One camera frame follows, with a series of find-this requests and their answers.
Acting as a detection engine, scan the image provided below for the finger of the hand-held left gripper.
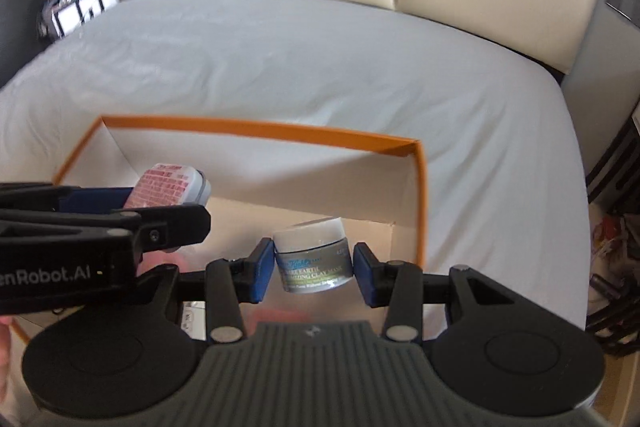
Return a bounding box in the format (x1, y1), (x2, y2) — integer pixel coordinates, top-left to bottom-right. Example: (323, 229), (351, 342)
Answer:
(0, 203), (213, 254)
(0, 181), (135, 222)

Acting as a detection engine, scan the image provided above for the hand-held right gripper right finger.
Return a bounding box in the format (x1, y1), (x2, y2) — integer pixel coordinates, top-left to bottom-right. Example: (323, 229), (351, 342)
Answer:
(352, 241), (522, 344)

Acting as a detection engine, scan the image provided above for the grey jar with white lid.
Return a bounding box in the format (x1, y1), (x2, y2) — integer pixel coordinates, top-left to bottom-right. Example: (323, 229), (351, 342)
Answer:
(272, 217), (356, 294)

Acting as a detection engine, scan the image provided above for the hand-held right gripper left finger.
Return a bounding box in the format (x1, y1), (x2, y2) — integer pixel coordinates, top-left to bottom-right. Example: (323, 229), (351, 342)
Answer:
(132, 238), (277, 344)

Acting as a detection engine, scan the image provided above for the orange cardboard box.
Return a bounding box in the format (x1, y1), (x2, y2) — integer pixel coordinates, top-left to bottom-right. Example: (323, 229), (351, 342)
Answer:
(9, 114), (429, 348)

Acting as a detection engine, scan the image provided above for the white small box with string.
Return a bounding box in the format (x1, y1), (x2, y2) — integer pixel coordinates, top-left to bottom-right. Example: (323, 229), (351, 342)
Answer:
(181, 301), (208, 341)

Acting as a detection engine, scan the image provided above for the pink jar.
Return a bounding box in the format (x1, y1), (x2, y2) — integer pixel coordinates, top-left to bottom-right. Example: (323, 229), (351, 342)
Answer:
(139, 251), (187, 279)

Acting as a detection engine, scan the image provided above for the white container with pink label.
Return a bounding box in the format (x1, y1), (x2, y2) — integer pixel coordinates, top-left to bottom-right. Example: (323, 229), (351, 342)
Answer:
(122, 162), (214, 210)

